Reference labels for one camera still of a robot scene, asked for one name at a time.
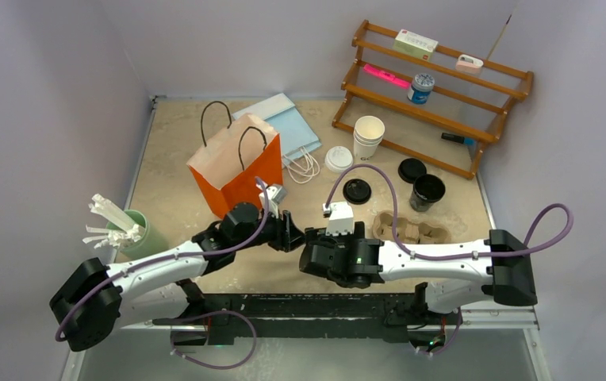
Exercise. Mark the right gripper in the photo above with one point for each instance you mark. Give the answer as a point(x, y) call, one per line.
point(324, 240)

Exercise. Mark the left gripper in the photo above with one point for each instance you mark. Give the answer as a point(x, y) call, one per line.
point(286, 234)

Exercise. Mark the orange paper bag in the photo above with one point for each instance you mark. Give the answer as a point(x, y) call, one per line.
point(226, 165)

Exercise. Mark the black paper cup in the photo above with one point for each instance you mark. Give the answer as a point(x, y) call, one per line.
point(427, 190)

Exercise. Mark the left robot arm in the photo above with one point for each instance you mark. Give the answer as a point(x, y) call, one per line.
point(92, 301)

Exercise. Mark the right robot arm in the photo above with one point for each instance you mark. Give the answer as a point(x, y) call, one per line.
point(496, 268)

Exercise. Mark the black cup lid front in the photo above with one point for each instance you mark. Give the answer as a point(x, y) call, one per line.
point(357, 191)

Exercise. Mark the black cup lid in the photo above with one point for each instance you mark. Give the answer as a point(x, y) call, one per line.
point(410, 169)
point(357, 191)

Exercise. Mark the white cup lid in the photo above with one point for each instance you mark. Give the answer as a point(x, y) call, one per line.
point(338, 159)

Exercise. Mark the light blue paper bag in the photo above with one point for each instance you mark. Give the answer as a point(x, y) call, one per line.
point(298, 140)

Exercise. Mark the black cup lid rear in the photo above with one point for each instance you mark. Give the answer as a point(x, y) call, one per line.
point(410, 169)

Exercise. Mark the stacked white paper cups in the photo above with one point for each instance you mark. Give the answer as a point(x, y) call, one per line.
point(368, 134)

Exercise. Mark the green straw holder cup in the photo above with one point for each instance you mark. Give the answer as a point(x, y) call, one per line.
point(147, 242)

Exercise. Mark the black blue marker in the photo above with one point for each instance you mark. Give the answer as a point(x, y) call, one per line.
point(458, 139)

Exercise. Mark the wooden shelf rack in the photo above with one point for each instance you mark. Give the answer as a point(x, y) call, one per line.
point(474, 106)

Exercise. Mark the pink highlighter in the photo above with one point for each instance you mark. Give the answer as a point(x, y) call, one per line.
point(385, 76)

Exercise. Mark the blue white round tin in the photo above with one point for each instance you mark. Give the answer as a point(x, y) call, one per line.
point(420, 88)

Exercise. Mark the white green box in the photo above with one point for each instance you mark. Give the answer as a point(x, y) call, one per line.
point(414, 45)

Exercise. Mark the pink white tape dispenser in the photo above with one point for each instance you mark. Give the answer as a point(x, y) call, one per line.
point(469, 64)

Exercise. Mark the thin wooden stick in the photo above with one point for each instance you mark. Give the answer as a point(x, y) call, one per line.
point(498, 39)

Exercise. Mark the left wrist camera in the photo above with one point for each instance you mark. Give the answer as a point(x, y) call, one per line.
point(272, 197)

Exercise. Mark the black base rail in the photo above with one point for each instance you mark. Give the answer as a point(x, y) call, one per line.
point(393, 317)

